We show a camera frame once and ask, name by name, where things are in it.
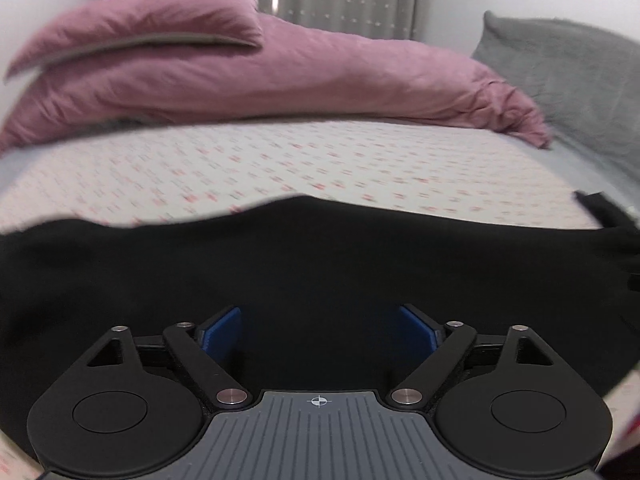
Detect black fleece pants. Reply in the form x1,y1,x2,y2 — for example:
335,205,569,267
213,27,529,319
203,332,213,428
0,194,640,461

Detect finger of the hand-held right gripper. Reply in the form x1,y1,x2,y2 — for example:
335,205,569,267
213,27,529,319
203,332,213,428
574,190,640,234

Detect cherry print blanket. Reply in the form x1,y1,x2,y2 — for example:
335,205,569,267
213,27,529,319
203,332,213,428
0,119,640,480

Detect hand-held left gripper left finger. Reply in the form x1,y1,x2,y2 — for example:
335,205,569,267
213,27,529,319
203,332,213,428
84,305,252,409

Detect grey bed sheet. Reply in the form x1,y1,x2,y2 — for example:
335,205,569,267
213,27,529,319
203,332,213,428
0,137,640,211

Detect pink duvet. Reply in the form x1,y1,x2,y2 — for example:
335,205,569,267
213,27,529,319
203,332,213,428
0,12,553,153

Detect pink pillow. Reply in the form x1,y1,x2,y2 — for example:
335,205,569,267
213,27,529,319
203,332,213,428
4,0,264,80

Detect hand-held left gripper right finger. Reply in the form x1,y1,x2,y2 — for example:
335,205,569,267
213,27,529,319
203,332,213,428
387,304,556,407

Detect grey quilted pillow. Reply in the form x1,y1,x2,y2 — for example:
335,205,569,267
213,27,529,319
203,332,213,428
470,10,640,183

